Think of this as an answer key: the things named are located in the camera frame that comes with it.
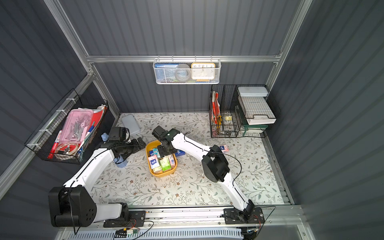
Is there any white wire wall basket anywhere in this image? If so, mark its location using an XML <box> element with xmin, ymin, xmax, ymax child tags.
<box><xmin>153</xmin><ymin>58</ymin><xmax>222</xmax><ymax>85</ymax></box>

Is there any translucent box lid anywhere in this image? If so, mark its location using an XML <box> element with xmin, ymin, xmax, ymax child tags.
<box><xmin>122</xmin><ymin>115</ymin><xmax>141</xmax><ymax>136</ymax></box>

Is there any pink floral tissue pack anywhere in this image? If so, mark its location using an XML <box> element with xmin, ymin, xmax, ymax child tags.
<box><xmin>168</xmin><ymin>155</ymin><xmax>176</xmax><ymax>169</ymax></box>

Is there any grey tape roll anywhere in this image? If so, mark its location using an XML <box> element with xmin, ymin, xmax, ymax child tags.
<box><xmin>175</xmin><ymin>64</ymin><xmax>191</xmax><ymax>83</ymax></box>

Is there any green tissue pack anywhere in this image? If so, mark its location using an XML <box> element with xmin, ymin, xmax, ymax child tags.
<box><xmin>159</xmin><ymin>157</ymin><xmax>172</xmax><ymax>173</ymax></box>

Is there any black wire side basket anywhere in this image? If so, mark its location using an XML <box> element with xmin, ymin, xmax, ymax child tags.
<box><xmin>25</xmin><ymin>90</ymin><xmax>109</xmax><ymax>165</ymax></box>

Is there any black wire desk organizer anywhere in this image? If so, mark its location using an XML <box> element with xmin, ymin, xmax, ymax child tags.
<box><xmin>210</xmin><ymin>85</ymin><xmax>281</xmax><ymax>138</ymax></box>

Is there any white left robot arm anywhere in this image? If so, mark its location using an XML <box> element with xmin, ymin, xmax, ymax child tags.
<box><xmin>48</xmin><ymin>127</ymin><xmax>146</xmax><ymax>228</ymax></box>

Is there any pink pencil case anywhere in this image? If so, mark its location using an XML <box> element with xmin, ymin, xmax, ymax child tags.
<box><xmin>59</xmin><ymin>109</ymin><xmax>94</xmax><ymax>144</ymax></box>

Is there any yellow utility knife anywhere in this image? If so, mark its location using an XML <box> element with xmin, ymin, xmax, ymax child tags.
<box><xmin>217</xmin><ymin>115</ymin><xmax>222</xmax><ymax>131</ymax></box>

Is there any yellow storage box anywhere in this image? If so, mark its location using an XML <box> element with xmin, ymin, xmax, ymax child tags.
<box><xmin>146</xmin><ymin>141</ymin><xmax>178</xmax><ymax>178</ymax></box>

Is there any teal cartoon tissue pack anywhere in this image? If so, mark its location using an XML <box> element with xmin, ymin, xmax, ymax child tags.
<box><xmin>152</xmin><ymin>148</ymin><xmax>160</xmax><ymax>157</ymax></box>

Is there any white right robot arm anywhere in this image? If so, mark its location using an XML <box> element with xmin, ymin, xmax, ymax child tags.
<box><xmin>152</xmin><ymin>126</ymin><xmax>255</xmax><ymax>223</ymax></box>

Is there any beige alarm clock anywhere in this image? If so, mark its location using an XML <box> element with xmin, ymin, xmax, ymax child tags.
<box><xmin>191</xmin><ymin>63</ymin><xmax>216</xmax><ymax>81</ymax></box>

